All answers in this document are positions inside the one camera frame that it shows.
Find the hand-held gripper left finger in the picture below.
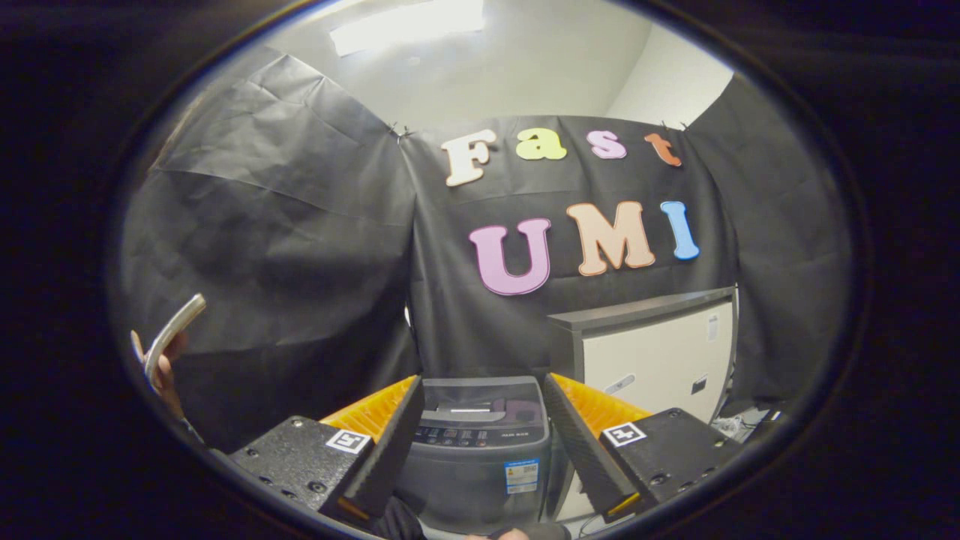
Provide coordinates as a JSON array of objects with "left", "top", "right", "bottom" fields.
[{"left": 229, "top": 375, "right": 425, "bottom": 522}]

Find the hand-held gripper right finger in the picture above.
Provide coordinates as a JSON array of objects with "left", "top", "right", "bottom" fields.
[{"left": 541, "top": 373, "right": 743, "bottom": 524}]

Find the grey washing machine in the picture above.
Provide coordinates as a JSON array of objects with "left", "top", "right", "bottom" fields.
[{"left": 394, "top": 376, "right": 554, "bottom": 535}]

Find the dark washing machine lid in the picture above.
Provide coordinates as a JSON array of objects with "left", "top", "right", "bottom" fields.
[{"left": 420, "top": 376, "right": 548, "bottom": 428}]

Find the white cabinet with grey top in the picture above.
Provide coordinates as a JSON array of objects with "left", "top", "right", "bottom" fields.
[{"left": 547, "top": 286, "right": 740, "bottom": 522}]

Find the tangle of cables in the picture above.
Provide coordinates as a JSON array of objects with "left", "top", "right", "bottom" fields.
[{"left": 712, "top": 409, "right": 785, "bottom": 443}]

